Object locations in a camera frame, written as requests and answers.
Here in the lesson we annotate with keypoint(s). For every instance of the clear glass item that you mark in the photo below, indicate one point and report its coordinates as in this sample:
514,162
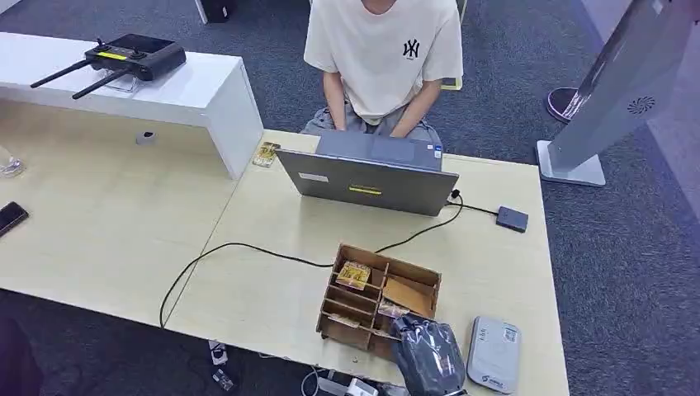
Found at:
10,165

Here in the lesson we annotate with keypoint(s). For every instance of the dark round base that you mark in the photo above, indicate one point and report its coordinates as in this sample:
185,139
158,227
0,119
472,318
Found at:
560,104

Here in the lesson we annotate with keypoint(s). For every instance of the wooden compartment box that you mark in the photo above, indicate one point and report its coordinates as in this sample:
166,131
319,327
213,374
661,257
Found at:
355,306

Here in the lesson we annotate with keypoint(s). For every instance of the small white round object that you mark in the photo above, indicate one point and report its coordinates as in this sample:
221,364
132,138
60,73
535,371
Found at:
145,138

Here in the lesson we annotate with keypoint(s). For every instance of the pale printed card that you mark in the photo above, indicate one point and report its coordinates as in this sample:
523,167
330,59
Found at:
391,310

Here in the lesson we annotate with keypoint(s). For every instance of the power strip on floor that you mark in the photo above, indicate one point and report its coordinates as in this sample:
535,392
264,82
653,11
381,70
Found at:
218,352

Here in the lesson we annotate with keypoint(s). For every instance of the person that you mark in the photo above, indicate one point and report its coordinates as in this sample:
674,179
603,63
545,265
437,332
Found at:
383,54

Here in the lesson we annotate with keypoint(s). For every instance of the black smartphone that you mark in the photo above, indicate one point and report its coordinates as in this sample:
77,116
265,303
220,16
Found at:
11,216

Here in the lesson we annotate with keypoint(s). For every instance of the grey laptop with yellow sticker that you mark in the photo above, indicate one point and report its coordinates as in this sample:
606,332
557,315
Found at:
372,186

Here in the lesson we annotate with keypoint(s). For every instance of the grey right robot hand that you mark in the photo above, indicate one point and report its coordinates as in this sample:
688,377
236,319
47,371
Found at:
426,355

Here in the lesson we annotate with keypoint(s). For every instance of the grey standing kiosk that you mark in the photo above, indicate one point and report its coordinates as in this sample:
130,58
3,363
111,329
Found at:
618,82

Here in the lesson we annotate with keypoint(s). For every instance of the white desk riser shelf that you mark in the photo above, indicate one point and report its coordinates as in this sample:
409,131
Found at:
191,93

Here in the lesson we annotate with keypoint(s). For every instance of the small floor adapter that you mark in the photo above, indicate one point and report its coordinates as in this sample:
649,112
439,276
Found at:
223,380

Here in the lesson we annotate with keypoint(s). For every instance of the light grey flat device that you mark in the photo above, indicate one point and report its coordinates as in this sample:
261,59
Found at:
494,355

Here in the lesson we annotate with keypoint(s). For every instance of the white power adapter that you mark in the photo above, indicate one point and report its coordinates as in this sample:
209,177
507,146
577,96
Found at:
350,387

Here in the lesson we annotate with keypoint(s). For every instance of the black remote controller with antennas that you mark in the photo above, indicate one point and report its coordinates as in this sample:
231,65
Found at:
137,54

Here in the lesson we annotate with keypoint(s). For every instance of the clear plastic stand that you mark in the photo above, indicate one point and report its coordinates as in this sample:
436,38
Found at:
121,83

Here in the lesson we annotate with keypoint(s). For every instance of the black box on floor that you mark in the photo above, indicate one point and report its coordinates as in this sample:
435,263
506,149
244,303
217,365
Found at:
216,10

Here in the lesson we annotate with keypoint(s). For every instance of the yellow printed card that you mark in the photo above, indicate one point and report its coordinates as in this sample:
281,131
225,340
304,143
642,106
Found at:
266,154
352,275

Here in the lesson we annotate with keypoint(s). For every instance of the dark grey external drive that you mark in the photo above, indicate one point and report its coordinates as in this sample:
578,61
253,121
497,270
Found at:
512,219

